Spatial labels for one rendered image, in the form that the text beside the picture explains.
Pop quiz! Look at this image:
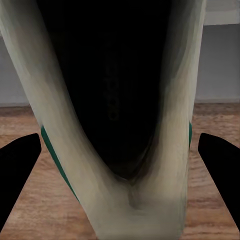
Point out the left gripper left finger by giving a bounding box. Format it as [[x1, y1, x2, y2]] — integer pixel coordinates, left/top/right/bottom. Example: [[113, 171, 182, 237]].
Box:
[[0, 133, 42, 232]]

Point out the gym shoe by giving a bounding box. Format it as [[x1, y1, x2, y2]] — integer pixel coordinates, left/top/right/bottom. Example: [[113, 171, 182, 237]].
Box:
[[0, 0, 206, 240]]

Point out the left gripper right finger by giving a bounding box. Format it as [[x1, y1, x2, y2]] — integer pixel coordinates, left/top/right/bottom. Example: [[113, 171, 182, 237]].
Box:
[[198, 133, 240, 231]]

